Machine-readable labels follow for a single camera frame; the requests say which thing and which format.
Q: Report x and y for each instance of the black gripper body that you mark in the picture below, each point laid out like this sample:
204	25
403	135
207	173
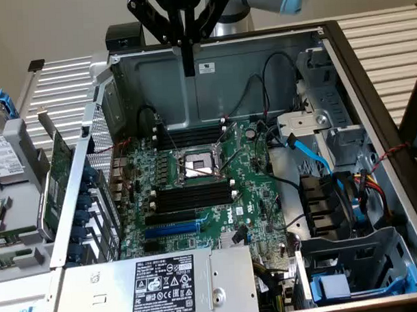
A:
184	1

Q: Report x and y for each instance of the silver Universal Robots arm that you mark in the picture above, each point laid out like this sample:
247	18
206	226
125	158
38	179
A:
234	21

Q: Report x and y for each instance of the black RAM slot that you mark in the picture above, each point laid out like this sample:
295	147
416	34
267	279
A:
192	187
190	127
192	193
193	205
193	199
190	132
191	141
190	136

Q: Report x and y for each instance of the black box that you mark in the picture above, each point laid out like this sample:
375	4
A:
122	34

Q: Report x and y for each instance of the open PC case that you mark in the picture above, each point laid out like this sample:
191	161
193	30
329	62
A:
285	88

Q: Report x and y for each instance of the metal socket locking lever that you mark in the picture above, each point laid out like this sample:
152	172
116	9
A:
232	161
226	134

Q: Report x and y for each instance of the metal CPU socket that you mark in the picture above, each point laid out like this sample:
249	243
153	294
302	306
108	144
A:
198	163

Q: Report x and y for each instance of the black table end cap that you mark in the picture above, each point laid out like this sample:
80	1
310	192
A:
36	65

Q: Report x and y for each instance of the silver metal disk bay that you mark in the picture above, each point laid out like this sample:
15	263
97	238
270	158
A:
333	100

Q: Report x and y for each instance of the metal port block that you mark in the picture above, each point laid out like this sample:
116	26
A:
119	173

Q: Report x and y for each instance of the green Dell motherboard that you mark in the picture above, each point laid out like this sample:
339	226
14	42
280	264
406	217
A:
257	181

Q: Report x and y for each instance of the blue slot retention clip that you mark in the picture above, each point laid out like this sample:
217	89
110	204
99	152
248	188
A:
79	234
86	187
76	252
84	202
82	217
90	172

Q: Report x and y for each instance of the green graphics card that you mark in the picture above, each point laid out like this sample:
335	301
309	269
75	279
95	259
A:
56	175

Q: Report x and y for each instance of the long black expansion slot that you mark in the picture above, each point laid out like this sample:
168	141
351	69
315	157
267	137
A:
169	218

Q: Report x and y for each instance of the blue expansion slot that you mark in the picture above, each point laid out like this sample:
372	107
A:
171	230

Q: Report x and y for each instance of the silver chipset heatsink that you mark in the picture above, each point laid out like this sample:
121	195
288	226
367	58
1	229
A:
227	241

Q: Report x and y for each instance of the silver hard disk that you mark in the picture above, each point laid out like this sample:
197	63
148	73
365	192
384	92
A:
3	159

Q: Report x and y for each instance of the black fan shroud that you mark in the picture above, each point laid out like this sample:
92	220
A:
323	206

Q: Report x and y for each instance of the short black expansion slot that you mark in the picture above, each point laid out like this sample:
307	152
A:
151	247

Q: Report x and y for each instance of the silver power supply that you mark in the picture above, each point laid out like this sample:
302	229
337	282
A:
103	289

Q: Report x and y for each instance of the grey metal drive cage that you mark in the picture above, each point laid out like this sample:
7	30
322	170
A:
352	257

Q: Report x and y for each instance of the blue plastic drive tray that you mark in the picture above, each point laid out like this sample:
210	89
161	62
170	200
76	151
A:
331	287

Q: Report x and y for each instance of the silver metal panel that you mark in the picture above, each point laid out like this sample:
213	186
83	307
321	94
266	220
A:
14	296

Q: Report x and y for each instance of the silver drive bracket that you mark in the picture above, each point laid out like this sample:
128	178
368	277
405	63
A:
296	123

